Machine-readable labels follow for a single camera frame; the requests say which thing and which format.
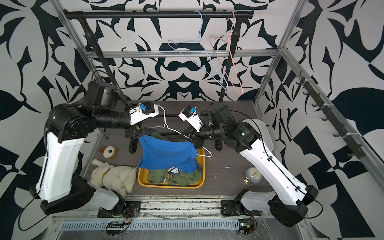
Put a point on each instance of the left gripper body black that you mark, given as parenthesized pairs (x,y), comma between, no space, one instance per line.
(133,133)

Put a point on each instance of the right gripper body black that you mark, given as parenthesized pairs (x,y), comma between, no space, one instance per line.
(201,136)

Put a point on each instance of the white wire hanger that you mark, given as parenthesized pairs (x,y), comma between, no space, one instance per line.
(166,126)

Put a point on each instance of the blue tank top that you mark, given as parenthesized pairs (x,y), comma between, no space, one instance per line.
(159,154)

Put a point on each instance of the dark green printed tank top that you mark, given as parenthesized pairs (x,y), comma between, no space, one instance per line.
(173,163)

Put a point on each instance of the pink wire hanger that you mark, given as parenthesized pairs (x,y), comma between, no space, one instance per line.
(231,41)

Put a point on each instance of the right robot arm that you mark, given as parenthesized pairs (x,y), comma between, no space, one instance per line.
(288,202)

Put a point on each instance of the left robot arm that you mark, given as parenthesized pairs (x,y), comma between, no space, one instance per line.
(59,187)

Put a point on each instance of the brown white round toy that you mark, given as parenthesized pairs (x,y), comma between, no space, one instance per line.
(109,152)

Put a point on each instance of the yellow plastic tray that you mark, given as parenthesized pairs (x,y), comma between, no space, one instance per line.
(201,177)

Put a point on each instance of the white plush dog toy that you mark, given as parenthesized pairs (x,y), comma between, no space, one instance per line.
(120,179)

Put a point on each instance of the white plastic bin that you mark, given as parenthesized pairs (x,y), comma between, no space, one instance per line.
(261,128)

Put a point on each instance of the small round alarm clock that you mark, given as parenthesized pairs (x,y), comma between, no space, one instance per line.
(252,176)

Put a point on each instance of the black clothes rack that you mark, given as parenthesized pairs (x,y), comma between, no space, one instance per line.
(99,54)

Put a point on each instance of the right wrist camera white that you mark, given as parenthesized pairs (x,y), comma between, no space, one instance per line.
(191,115)

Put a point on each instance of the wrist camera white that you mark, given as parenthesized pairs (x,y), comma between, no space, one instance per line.
(191,115)
(143,111)

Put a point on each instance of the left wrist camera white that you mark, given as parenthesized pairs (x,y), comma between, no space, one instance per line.
(143,111)

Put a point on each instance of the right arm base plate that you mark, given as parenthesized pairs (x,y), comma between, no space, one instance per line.
(232,208)

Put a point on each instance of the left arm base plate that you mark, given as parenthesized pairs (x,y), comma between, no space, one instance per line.
(122,209)

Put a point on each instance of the left electronics board with wires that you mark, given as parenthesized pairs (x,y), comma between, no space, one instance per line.
(114,228)

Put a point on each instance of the electronics board with wires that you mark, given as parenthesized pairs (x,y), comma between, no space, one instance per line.
(247,226)
(114,228)

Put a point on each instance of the right electronics board with wires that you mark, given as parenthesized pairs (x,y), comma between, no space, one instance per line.
(247,226)

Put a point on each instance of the black wall hook rail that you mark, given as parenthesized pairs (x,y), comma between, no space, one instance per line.
(333,115)

